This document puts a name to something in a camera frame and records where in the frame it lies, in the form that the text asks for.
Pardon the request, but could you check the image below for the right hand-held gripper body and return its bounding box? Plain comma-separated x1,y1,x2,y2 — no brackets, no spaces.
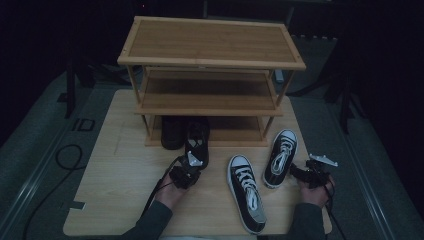
304,153,339,190

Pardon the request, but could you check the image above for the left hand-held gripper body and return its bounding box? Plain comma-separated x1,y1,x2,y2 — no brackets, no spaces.
168,150,204,190

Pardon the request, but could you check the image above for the black and white canvas sneaker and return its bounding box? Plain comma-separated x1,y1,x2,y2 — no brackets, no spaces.
263,129,299,190
226,154,268,235

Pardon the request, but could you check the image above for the black mesh shoe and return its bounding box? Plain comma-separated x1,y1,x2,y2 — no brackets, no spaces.
160,116,186,150
184,117,211,170

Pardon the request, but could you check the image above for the wooden three-tier shoe rack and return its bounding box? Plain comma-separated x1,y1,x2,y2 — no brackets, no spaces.
117,15,307,148

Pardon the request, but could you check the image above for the person's right hand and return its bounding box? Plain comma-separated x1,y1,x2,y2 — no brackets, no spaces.
297,179,336,210

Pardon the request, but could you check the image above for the person's left hand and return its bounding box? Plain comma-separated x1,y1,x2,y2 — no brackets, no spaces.
154,174,189,210

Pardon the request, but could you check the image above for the black metal stand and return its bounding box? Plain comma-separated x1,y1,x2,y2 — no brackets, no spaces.
64,59,77,120
339,76,355,135

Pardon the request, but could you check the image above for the dark tape strip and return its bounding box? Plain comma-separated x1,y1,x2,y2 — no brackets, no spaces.
68,200,87,211

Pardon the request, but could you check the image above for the right hand-held gripper cable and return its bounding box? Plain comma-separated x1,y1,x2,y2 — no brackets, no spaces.
323,184,348,240

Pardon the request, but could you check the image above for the black floor cable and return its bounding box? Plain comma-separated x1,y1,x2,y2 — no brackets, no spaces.
21,143,84,240

